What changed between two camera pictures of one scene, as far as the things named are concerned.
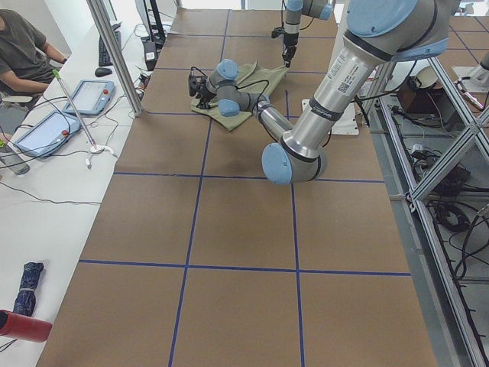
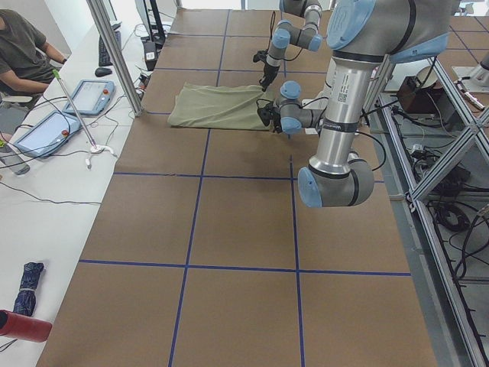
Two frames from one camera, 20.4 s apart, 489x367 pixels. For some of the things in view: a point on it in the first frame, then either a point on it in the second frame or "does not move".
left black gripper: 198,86 → 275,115
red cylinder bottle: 24,327 does not move
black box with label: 150,54 does not move
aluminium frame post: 116,58 does not move
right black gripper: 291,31 → 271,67
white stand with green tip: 95,149 does not move
